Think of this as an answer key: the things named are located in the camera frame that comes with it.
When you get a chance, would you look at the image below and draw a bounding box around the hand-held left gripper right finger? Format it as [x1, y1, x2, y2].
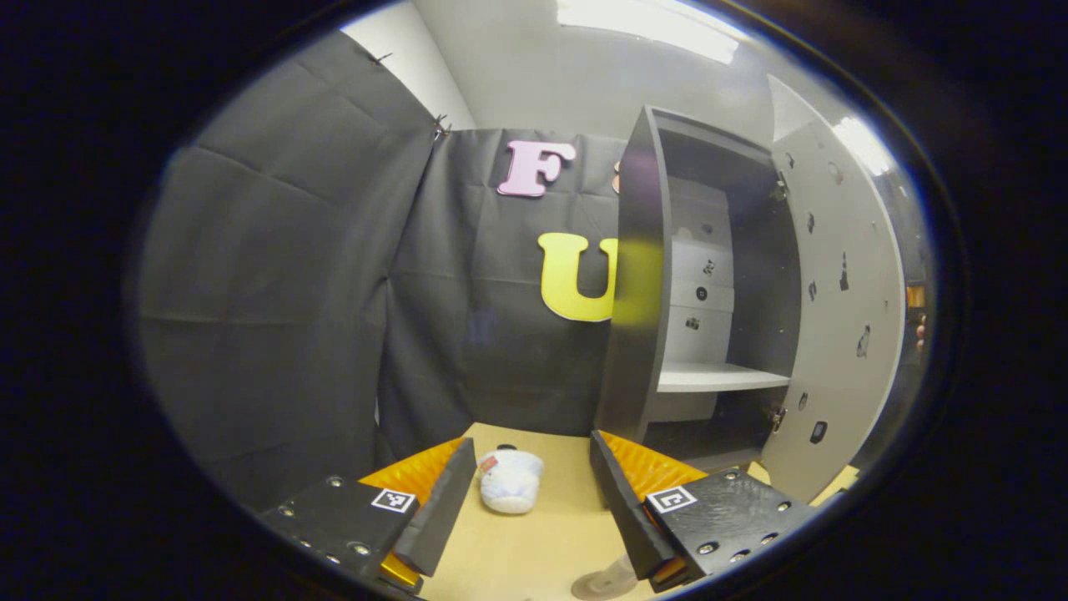
[588, 431, 823, 595]

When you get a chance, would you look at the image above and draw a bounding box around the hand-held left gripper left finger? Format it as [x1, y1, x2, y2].
[259, 437, 478, 595]

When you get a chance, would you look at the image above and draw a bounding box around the dark grey cabinet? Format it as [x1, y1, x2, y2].
[594, 105, 804, 477]

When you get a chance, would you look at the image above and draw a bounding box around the white plush toy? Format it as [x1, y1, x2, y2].
[477, 445, 545, 515]

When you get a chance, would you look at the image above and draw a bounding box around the small ceiling light panel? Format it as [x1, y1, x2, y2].
[834, 115, 894, 176]

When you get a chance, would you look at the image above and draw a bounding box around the black backdrop cloth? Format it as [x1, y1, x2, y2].
[138, 29, 643, 510]

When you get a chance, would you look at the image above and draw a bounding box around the large ceiling light panel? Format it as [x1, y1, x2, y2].
[555, 0, 743, 66]

